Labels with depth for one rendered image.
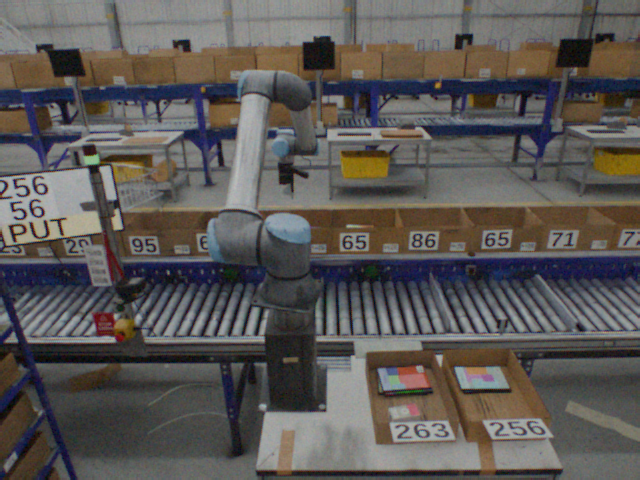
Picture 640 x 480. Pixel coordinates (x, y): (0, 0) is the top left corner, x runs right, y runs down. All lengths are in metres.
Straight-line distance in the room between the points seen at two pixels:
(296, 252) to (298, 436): 0.66
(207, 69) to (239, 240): 5.67
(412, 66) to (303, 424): 5.82
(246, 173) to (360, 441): 1.00
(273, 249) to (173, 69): 5.87
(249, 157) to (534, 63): 6.17
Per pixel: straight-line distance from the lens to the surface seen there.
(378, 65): 6.89
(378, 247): 2.59
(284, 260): 1.50
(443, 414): 1.84
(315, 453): 1.69
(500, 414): 1.89
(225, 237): 1.53
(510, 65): 7.32
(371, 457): 1.69
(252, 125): 1.70
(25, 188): 2.21
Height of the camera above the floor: 2.04
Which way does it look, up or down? 25 degrees down
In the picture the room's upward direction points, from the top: 1 degrees counter-clockwise
